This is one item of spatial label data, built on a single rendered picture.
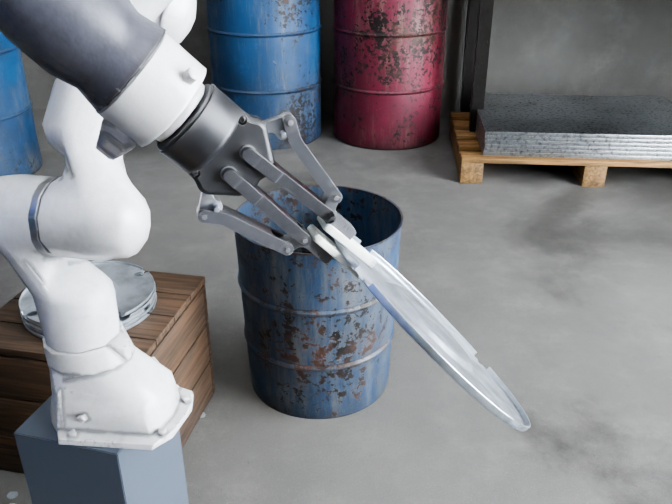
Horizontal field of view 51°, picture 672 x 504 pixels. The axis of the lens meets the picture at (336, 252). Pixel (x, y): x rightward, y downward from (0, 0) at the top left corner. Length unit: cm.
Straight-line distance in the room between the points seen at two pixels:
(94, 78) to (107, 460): 69
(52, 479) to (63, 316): 29
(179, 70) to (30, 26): 11
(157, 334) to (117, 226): 62
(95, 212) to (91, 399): 30
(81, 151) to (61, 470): 50
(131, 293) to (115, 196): 69
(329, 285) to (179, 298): 35
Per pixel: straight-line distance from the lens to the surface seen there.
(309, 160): 65
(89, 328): 108
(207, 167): 64
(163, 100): 59
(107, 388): 111
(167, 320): 160
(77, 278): 108
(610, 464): 183
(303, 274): 158
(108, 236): 97
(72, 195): 99
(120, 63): 58
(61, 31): 58
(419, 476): 170
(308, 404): 181
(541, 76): 435
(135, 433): 114
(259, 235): 67
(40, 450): 121
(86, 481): 120
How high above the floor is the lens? 118
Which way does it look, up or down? 27 degrees down
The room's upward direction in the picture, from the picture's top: straight up
